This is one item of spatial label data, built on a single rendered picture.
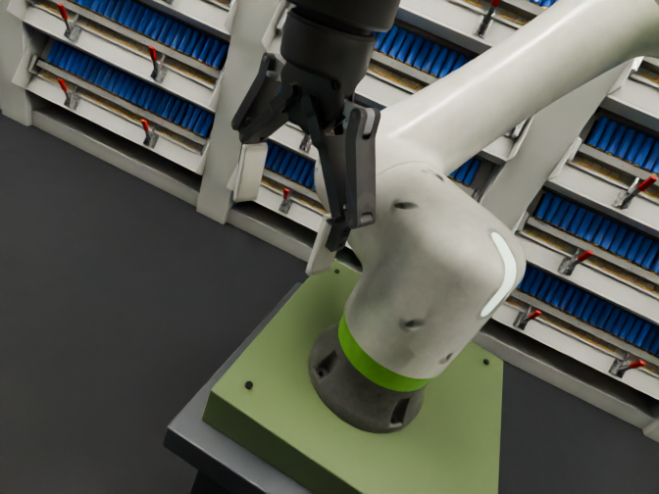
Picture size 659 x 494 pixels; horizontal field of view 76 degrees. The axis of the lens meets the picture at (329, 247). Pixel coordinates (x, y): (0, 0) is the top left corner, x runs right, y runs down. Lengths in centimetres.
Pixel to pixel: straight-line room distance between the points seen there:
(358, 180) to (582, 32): 34
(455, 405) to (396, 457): 13
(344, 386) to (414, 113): 31
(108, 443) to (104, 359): 17
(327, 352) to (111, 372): 49
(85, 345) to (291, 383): 52
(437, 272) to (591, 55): 34
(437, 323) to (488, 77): 29
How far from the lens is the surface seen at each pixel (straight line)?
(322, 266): 42
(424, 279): 37
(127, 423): 83
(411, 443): 53
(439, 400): 59
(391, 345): 42
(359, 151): 35
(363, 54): 36
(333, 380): 48
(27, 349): 93
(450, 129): 51
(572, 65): 59
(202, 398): 53
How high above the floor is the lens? 71
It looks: 32 degrees down
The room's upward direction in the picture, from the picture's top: 23 degrees clockwise
